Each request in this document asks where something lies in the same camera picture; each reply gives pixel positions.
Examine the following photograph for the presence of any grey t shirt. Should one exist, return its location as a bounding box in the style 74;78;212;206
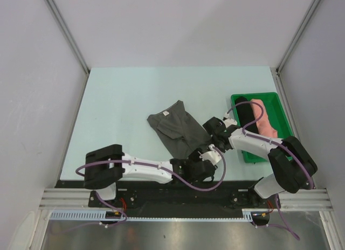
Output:
147;100;211;159

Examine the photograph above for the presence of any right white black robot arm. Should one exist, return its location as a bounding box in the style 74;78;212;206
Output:
203;117;318;207

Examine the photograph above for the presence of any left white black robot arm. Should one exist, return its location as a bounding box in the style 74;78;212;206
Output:
83;144;221;207

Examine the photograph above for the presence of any black rolled t shirt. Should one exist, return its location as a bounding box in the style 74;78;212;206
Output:
236;103;259;134

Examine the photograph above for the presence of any pink rolled t shirt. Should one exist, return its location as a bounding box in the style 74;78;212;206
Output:
251;99;278;138

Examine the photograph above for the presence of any green plastic tray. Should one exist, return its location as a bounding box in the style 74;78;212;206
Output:
230;92;296;164

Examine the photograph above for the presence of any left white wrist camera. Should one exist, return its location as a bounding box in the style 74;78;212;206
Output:
199;150;222;166

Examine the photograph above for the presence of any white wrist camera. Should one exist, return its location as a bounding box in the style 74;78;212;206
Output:
222;117;238;127
199;150;222;166

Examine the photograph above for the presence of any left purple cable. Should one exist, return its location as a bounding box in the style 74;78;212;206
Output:
75;144;226;192

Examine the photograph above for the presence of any purple cable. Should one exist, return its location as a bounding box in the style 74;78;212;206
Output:
75;144;226;192
225;101;315;190

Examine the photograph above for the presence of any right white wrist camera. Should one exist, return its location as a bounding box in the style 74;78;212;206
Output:
222;117;238;127

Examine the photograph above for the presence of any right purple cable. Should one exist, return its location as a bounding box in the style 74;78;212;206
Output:
225;101;315;190

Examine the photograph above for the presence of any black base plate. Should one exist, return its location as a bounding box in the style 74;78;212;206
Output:
55;179;282;219

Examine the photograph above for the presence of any right aluminium corner post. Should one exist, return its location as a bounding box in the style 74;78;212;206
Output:
277;0;327;72

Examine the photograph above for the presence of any aluminium corner post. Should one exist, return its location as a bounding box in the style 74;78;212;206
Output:
277;0;327;72
40;0;91;74

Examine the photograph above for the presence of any aluminium frame rail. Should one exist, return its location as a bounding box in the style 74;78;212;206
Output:
39;189;91;210

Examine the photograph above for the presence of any white slotted cable duct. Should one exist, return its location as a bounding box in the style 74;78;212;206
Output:
50;210;127;221

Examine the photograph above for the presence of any left aluminium corner post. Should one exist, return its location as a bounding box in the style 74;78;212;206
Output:
40;0;91;74

